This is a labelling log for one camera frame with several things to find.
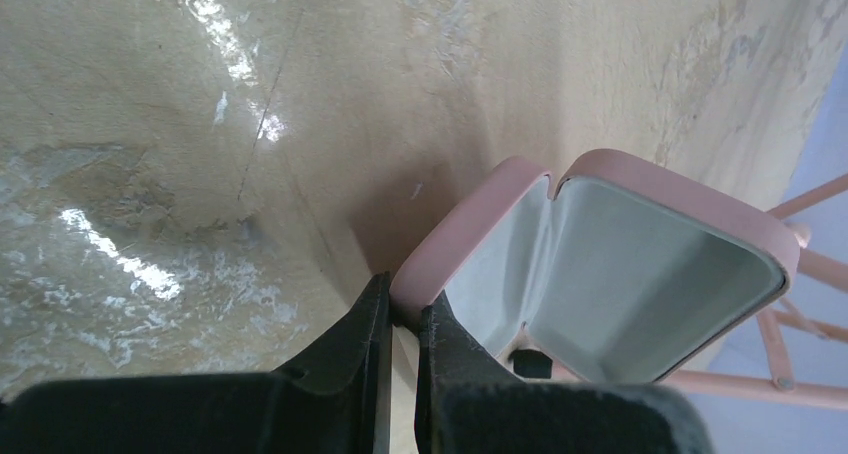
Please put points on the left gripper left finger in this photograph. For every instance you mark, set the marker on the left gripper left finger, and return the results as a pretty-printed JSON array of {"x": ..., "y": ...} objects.
[{"x": 332, "y": 397}]

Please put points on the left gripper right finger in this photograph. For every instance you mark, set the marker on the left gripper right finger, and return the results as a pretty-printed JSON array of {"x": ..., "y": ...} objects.
[{"x": 467, "y": 402}]

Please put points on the pink glasses case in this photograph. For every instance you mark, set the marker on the pink glasses case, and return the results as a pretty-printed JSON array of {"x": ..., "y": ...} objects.
[{"x": 621, "y": 271}]

